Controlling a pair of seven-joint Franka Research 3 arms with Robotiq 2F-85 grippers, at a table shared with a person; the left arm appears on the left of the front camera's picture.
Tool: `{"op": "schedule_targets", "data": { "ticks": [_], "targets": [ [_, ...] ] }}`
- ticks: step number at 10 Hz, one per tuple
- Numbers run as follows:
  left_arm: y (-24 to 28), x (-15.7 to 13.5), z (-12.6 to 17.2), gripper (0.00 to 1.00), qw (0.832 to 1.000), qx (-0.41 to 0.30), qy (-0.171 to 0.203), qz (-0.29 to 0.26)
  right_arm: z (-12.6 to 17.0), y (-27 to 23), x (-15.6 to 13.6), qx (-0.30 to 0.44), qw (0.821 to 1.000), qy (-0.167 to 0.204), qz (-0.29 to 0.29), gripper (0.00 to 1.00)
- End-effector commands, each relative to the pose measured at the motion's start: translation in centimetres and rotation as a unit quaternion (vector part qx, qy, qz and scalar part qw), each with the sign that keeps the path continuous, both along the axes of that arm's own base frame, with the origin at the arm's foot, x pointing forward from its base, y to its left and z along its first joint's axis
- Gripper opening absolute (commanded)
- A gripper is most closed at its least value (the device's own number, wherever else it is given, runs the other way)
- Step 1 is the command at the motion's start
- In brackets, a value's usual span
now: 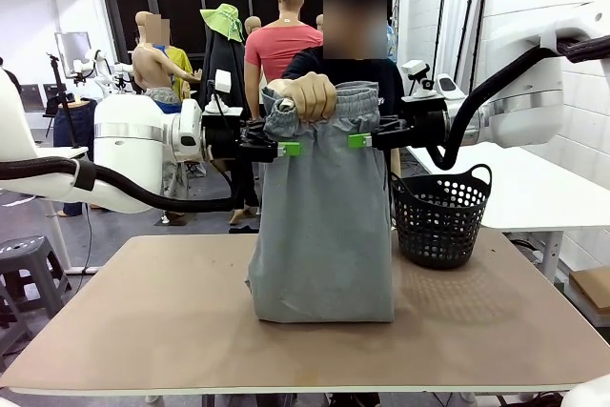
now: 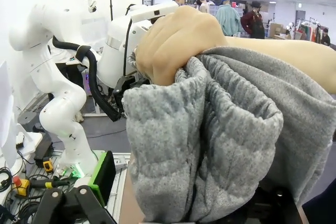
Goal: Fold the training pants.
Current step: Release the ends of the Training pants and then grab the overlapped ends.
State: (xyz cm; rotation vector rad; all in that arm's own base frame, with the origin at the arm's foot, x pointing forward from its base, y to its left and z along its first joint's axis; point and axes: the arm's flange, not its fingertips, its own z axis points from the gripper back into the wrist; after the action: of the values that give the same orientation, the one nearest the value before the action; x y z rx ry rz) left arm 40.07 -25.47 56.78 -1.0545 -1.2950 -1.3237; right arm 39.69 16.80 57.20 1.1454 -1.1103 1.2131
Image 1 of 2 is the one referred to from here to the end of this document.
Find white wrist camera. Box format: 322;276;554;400
204;69;244;117
401;59;437;98

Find brown cardboard box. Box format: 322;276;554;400
569;267;610;315

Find dark blue jeans form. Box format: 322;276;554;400
52;97;99;218

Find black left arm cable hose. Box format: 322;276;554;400
0;156;239;214

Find grey plastic stool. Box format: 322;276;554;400
0;277;34;373
0;234;72;318

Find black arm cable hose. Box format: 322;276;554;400
0;156;239;214
426;34;610;172

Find shirtless tan mannequin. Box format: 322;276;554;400
132;10;188;226

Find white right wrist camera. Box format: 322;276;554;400
401;59;437;98

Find grey camouflage pants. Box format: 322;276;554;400
144;87;190;226

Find black camera tripod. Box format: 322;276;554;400
46;52;91;152

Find red crop top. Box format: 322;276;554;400
244;23;325;85

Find person in black t-shirt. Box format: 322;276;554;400
280;0;406;233

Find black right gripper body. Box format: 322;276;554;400
374;95;448;150

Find black perforated laundry basket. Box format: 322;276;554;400
389;163;493;271

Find black backdrop stand frame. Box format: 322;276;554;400
433;0;492;93

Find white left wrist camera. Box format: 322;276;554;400
204;69;244;117

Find mannequin in black coat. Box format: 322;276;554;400
198;3;261;226

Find grey framed monitor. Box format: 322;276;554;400
54;31;92;77

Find blue waist cloth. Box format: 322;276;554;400
151;99;183;115

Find person's right hand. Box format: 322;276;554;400
272;71;338;123

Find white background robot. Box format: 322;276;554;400
71;49;144;103

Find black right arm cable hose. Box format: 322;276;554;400
426;34;610;172

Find figure in yellow shirt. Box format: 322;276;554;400
161;44;202;99

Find green bucket hat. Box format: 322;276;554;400
199;3;246;44

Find grey training pants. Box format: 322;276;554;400
245;81;396;325

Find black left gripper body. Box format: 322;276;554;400
203;113;278;163

